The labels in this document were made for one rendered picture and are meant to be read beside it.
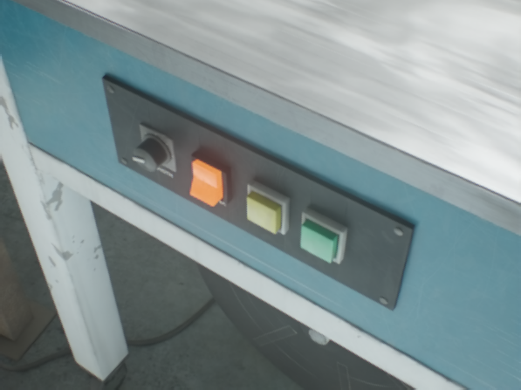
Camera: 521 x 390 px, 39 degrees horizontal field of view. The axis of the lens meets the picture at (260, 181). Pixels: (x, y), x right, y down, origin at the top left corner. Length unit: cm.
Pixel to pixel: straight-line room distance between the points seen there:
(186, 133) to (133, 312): 74
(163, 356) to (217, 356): 8
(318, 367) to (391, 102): 62
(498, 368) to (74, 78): 37
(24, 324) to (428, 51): 90
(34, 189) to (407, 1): 43
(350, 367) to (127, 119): 52
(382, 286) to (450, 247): 7
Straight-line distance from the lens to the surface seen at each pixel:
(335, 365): 99
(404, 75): 46
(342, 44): 48
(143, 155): 54
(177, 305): 123
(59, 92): 62
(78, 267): 88
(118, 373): 112
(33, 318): 126
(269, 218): 50
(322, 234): 48
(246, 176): 51
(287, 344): 102
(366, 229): 47
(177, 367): 117
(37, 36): 60
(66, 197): 80
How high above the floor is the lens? 102
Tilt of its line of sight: 47 degrees down
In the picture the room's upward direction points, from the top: straight up
